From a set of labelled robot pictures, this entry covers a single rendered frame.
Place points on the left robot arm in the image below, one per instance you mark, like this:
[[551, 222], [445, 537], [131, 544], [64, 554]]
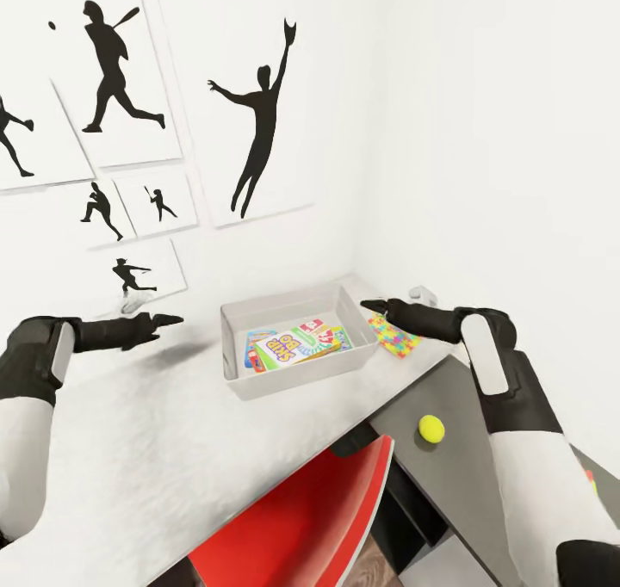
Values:
[[31, 370]]

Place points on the board game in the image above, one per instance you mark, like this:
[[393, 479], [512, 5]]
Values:
[[339, 332], [252, 338], [303, 343]]

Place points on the toy box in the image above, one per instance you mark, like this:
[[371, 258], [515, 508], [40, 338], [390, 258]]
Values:
[[282, 312]]

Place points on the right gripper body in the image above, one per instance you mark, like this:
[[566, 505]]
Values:
[[408, 317]]

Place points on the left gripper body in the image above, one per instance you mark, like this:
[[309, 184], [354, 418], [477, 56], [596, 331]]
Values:
[[124, 334]]

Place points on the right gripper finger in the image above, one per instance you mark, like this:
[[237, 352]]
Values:
[[379, 306]]

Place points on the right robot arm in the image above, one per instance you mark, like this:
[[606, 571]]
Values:
[[559, 533]]

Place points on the jigsaw puzzle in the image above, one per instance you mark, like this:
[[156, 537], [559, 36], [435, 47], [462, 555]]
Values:
[[393, 339]]

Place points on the tennis ball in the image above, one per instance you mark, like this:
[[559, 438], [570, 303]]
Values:
[[431, 429]]

